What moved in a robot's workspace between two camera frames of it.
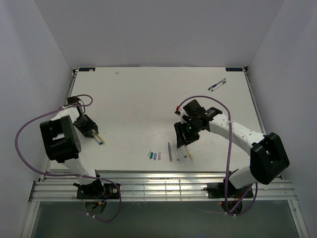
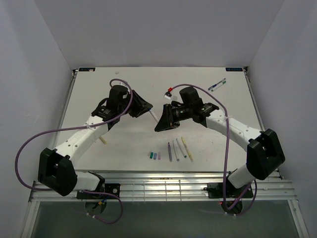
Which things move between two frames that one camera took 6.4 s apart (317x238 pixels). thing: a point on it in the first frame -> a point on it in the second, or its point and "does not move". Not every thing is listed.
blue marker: x=99 y=142 -> x=152 y=113
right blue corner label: x=234 y=69 does not move
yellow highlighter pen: x=188 y=153 does not move
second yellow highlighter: x=102 y=141 does not move
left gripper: x=86 y=131 -> x=141 y=105
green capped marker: x=223 y=83 does not move
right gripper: x=179 y=128 -> x=167 y=121
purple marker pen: x=170 y=152 does not move
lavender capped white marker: x=175 y=150 does not move
